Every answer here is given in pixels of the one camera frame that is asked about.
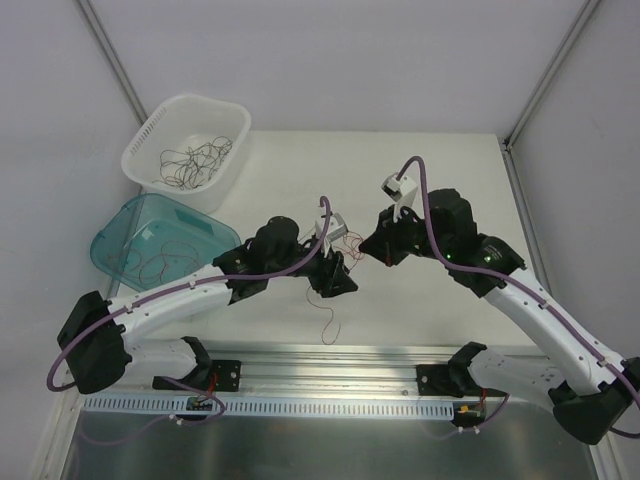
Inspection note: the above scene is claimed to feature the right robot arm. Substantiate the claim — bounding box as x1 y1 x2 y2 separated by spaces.
360 187 639 445

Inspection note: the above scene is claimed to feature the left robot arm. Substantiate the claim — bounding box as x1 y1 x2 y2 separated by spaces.
57 214 358 395

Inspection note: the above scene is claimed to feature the teal transparent plastic bin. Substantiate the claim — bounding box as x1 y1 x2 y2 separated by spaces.
90 193 241 292

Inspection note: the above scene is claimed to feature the white plastic basket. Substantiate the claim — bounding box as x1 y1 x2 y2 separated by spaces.
121 94 252 213

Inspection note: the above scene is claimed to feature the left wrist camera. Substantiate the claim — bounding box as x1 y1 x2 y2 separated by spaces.
314 213 349 257

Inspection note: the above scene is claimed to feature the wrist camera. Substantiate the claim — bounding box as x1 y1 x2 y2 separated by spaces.
314 213 349 257
381 172 418 223

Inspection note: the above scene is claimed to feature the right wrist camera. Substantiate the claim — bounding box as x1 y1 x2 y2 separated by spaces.
381 172 418 223

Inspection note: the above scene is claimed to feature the aluminium rail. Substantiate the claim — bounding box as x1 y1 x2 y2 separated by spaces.
62 339 571 401

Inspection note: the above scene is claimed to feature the black wire in basket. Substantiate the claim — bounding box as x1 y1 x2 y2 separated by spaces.
152 137 236 191

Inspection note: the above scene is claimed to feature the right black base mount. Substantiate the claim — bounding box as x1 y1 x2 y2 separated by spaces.
415 364 464 398

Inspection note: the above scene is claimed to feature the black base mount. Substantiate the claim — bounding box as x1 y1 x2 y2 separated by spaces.
415 364 464 398
172 359 242 392

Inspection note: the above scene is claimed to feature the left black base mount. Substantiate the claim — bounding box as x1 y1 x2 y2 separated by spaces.
172 359 242 392

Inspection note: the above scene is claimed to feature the right aluminium frame post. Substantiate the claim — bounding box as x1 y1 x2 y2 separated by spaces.
502 0 604 151

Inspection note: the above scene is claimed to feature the aluminium frame post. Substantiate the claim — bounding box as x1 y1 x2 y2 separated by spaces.
73 0 148 125
502 0 604 151

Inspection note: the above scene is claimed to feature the left aluminium frame post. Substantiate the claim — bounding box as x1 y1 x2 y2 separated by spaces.
73 0 148 125

